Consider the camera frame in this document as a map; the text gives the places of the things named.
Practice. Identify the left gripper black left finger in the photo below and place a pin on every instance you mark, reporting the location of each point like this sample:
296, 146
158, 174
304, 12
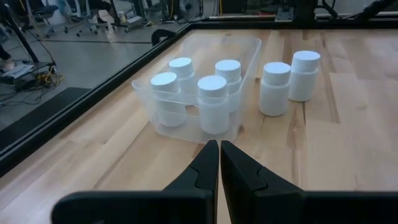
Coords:
199, 174

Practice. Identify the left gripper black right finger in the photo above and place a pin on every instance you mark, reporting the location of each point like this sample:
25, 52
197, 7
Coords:
242, 180

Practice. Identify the white pill bottle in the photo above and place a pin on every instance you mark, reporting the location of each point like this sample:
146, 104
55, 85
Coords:
275, 93
213, 105
303, 81
164, 82
228, 70
181, 67

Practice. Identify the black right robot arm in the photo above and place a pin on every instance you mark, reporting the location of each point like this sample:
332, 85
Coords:
306, 11

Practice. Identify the clear plastic basket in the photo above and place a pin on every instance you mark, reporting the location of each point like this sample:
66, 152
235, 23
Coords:
189, 133

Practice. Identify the white paper sheets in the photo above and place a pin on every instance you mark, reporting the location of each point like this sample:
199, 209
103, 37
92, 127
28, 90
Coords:
18, 71

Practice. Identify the person's shoe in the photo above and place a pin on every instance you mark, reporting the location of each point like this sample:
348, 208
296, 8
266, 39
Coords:
7, 65

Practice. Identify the black pole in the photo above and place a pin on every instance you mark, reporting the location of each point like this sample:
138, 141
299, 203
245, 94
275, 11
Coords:
19, 32

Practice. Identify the person's leg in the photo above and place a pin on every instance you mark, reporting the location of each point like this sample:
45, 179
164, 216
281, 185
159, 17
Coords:
3, 53

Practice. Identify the black frame clamp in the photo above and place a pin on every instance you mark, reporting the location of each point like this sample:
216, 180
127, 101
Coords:
161, 35

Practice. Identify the black aluminium table frame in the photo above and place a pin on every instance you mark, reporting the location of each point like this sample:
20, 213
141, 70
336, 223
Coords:
248, 25

